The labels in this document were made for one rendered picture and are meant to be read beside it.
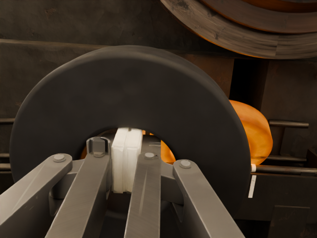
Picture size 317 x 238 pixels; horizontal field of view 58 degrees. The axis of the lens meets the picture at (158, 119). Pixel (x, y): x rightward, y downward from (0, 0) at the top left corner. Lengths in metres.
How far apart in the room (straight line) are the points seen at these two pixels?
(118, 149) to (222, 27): 0.29
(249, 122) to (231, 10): 0.14
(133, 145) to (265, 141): 0.30
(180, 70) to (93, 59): 0.05
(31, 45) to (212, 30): 0.31
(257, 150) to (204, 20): 0.20
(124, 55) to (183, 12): 0.25
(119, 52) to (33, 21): 0.45
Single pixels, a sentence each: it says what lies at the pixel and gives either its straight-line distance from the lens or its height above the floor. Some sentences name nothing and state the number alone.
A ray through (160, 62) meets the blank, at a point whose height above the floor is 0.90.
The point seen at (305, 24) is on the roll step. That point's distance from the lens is 0.42.
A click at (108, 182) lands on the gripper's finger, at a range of 0.16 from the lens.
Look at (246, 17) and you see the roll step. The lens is 0.40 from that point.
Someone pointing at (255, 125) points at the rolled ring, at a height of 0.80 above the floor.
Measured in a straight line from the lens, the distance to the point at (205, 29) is 0.41.
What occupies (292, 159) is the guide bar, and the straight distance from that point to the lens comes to 0.57.
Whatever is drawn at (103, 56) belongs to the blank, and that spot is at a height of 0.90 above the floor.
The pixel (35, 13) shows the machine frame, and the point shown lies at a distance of 0.60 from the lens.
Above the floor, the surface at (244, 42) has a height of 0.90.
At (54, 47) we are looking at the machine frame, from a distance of 0.53.
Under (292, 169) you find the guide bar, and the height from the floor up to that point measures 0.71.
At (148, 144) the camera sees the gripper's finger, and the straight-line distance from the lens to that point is 0.17.
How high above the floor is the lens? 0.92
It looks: 18 degrees down
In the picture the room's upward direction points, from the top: 4 degrees clockwise
